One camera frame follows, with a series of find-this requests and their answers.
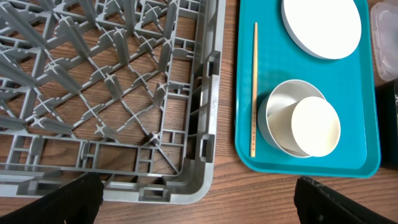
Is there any grey metal bowl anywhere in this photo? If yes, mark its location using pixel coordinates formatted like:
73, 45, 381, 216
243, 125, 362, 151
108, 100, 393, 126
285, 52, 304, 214
257, 79, 326, 158

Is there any teal plastic tray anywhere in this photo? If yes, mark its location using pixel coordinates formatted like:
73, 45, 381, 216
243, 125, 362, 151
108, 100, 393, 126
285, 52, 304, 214
234, 0, 381, 178

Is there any black tray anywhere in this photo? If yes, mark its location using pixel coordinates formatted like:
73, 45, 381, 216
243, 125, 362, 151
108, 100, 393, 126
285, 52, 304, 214
376, 79, 397, 170

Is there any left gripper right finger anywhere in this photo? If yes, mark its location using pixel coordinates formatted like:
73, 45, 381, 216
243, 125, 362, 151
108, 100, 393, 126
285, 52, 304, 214
294, 176, 397, 224

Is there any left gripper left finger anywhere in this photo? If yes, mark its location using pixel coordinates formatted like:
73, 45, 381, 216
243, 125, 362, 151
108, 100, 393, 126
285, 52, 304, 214
1, 172, 104, 224

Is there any clear plastic bin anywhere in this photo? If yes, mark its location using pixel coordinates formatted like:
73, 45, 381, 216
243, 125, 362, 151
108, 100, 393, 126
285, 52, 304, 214
371, 0, 397, 82

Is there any large white plate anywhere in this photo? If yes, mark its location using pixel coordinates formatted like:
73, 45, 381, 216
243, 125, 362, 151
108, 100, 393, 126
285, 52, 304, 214
280, 0, 362, 60

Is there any wooden chopstick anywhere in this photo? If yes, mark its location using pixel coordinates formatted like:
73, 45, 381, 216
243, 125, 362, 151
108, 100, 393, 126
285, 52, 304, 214
250, 22, 258, 157

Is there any white paper cup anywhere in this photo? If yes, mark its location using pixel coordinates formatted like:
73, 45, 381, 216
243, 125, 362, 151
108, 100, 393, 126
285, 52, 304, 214
268, 96, 341, 157

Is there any grey plastic dish rack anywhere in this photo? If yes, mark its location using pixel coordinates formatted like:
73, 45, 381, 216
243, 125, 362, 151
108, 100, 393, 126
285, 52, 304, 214
1, 0, 226, 204

